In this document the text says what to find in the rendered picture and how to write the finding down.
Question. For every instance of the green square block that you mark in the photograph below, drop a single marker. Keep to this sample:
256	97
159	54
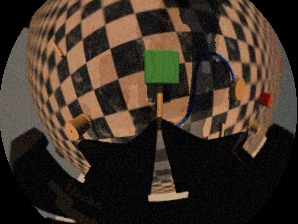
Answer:
161	67

